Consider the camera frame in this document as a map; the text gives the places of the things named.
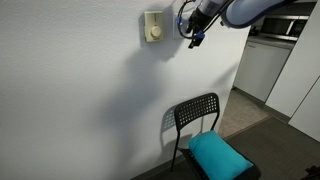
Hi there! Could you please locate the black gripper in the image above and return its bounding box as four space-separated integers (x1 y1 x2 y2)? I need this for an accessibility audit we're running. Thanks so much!
185 7 214 35

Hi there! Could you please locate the white kitchen cabinet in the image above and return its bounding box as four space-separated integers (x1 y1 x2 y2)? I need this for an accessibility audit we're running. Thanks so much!
232 35 296 103

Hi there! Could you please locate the black perforated metal chair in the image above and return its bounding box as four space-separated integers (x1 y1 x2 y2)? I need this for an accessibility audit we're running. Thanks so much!
170 92 262 180

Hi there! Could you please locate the stainless steel microwave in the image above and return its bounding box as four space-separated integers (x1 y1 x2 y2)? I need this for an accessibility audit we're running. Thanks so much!
259 14 311 42

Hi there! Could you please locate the tall white cupboard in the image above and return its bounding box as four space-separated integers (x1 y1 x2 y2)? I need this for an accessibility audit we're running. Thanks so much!
265 0 320 143

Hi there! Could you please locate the teal cushion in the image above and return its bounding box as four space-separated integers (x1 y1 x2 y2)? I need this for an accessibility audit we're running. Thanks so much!
188 130 254 180

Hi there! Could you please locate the dark object on floor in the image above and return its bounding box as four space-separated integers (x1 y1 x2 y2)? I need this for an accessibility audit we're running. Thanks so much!
303 164 320 180

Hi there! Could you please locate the black cable with blue connectors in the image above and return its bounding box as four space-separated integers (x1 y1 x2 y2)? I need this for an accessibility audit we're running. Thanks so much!
176 0 234 40

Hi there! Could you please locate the beige dial wall thermostat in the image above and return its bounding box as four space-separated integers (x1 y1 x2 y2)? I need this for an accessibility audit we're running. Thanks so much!
143 10 165 44

